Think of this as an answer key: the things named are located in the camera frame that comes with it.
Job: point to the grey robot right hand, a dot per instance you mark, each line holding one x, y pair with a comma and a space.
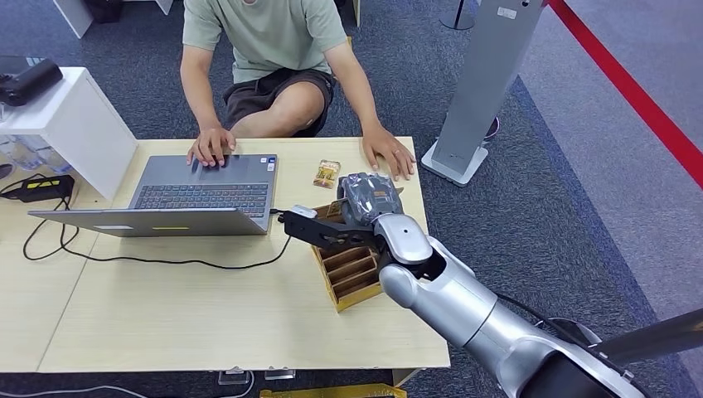
369, 198

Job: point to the person's left hand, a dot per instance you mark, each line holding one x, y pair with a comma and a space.
390, 154

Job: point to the person's right hand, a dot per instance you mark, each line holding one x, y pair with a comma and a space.
211, 145

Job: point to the person's left forearm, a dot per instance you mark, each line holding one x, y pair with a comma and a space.
357, 93

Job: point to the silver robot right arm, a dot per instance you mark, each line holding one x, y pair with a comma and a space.
467, 307

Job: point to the person's right forearm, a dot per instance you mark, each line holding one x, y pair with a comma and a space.
199, 93

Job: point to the printed card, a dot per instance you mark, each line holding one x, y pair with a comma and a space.
334, 210
327, 173

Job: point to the wooden card holder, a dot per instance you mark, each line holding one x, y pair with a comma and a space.
349, 274

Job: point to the person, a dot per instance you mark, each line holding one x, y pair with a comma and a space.
269, 60

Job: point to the grey laptop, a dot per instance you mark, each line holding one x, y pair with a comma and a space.
203, 192

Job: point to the grey standing pillar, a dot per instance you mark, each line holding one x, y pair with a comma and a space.
483, 88

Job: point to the white side cabinet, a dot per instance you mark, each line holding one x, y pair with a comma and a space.
71, 121

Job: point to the black round stand base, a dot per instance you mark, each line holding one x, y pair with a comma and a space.
457, 19

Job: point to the black power adapter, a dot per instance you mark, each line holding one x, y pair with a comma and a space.
46, 188

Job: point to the clear plastic bottles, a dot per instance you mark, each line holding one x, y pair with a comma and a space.
33, 154

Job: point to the white furniture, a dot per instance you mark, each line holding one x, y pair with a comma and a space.
77, 14

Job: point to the black device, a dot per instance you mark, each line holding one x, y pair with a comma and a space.
27, 82

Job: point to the yellow floor tape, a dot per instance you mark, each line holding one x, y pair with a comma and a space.
335, 391

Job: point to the red floor tape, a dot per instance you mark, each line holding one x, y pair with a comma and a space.
631, 93

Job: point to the dark metal bar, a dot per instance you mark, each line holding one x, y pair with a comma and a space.
653, 332

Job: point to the clear desk bracket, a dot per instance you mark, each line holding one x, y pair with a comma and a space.
233, 377
280, 374

